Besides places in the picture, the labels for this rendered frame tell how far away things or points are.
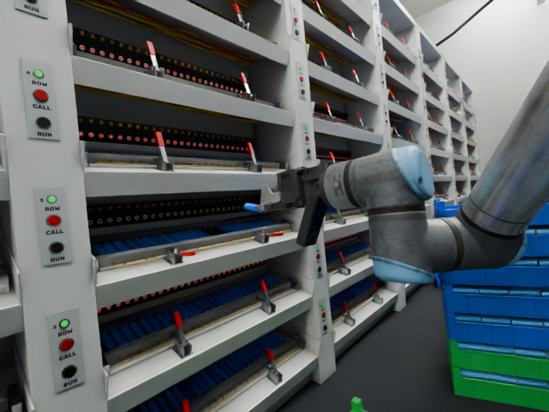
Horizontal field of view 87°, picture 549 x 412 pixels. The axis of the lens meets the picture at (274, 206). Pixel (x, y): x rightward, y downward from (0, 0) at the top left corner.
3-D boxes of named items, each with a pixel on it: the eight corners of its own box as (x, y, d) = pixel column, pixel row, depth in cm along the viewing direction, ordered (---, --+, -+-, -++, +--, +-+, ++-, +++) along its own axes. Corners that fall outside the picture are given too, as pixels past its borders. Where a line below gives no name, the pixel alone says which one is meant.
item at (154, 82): (293, 127, 94) (299, 82, 92) (71, 82, 50) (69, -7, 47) (251, 124, 108) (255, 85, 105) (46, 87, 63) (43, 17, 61)
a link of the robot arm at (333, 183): (369, 205, 57) (345, 209, 50) (347, 208, 61) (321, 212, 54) (363, 160, 58) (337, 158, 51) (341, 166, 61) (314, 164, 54)
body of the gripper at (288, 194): (295, 174, 68) (340, 163, 60) (300, 210, 68) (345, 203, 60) (273, 173, 63) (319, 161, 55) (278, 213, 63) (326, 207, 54)
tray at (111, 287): (305, 248, 95) (309, 220, 93) (95, 310, 51) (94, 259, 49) (261, 230, 108) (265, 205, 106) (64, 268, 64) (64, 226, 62)
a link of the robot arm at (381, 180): (422, 202, 42) (414, 134, 43) (345, 211, 50) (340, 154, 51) (440, 204, 49) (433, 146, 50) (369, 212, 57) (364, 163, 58)
